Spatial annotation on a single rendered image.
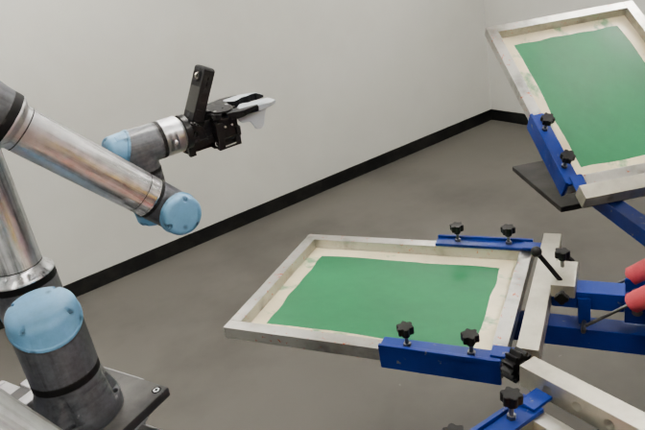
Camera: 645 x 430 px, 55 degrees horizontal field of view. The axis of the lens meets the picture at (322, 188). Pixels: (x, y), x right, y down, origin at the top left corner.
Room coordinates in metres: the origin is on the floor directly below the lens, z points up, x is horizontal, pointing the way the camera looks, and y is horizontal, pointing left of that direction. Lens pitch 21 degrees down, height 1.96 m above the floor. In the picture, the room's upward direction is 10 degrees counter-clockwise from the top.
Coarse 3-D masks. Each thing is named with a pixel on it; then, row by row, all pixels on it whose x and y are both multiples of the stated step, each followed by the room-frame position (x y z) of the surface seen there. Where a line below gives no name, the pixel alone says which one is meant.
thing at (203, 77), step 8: (200, 72) 1.23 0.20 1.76; (208, 72) 1.23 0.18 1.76; (192, 80) 1.26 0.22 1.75; (200, 80) 1.23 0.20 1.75; (208, 80) 1.23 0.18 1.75; (192, 88) 1.25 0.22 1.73; (200, 88) 1.22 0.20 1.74; (208, 88) 1.23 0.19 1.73; (192, 96) 1.24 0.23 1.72; (200, 96) 1.22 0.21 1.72; (208, 96) 1.23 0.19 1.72; (192, 104) 1.23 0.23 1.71; (200, 104) 1.22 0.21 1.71; (184, 112) 1.24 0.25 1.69; (192, 112) 1.22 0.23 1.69; (200, 112) 1.22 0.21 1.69; (192, 120) 1.21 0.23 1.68; (200, 120) 1.22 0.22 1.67
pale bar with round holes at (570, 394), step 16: (528, 368) 1.05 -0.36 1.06; (544, 368) 1.04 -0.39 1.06; (528, 384) 1.04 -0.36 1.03; (544, 384) 1.01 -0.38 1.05; (560, 384) 0.99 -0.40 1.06; (576, 384) 0.98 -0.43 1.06; (560, 400) 0.97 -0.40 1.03; (576, 400) 0.95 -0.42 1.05; (592, 400) 0.93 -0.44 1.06; (608, 400) 0.92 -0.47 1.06; (576, 416) 0.94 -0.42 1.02; (592, 416) 0.91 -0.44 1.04; (608, 416) 0.89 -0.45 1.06; (624, 416) 0.88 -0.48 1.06; (640, 416) 0.87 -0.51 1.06
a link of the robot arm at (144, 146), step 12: (120, 132) 1.15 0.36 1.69; (132, 132) 1.15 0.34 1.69; (144, 132) 1.15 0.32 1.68; (156, 132) 1.16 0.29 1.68; (108, 144) 1.12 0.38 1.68; (120, 144) 1.12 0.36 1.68; (132, 144) 1.13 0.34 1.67; (144, 144) 1.14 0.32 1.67; (156, 144) 1.15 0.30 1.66; (132, 156) 1.12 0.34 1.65; (144, 156) 1.13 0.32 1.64; (156, 156) 1.15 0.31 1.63; (144, 168) 1.13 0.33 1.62; (156, 168) 1.15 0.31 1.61
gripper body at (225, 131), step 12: (216, 108) 1.25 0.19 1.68; (228, 108) 1.24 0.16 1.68; (180, 120) 1.20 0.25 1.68; (204, 120) 1.23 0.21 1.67; (216, 120) 1.23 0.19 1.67; (228, 120) 1.23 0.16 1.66; (192, 132) 1.19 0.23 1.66; (204, 132) 1.23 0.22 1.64; (216, 132) 1.22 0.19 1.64; (228, 132) 1.24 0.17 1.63; (240, 132) 1.25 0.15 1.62; (192, 144) 1.20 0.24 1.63; (204, 144) 1.22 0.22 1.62; (216, 144) 1.25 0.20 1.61; (228, 144) 1.25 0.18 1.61; (192, 156) 1.21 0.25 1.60
